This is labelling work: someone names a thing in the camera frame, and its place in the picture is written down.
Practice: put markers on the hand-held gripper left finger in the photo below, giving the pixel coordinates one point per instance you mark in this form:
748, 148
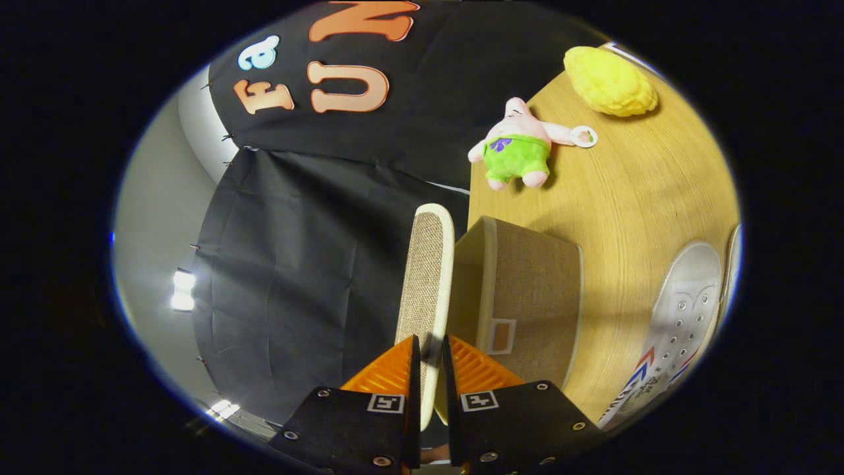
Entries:
415, 396

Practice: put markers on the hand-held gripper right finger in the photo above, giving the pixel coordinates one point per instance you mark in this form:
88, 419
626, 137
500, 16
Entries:
447, 396

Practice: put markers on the brown fabric storage box lid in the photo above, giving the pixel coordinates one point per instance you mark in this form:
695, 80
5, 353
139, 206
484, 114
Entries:
425, 277

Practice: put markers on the brown fabric storage box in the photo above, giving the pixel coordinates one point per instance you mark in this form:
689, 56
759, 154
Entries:
534, 297

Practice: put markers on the white canvas shoe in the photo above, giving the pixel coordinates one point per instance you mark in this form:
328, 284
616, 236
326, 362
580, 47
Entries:
732, 270
679, 316

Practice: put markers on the ceiling light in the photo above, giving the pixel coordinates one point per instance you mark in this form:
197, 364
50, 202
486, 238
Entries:
183, 290
224, 409

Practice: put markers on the pink star plush toy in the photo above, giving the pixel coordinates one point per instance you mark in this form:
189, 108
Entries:
517, 148

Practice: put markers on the yellow plush toy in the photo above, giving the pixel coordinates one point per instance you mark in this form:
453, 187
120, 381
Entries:
610, 82

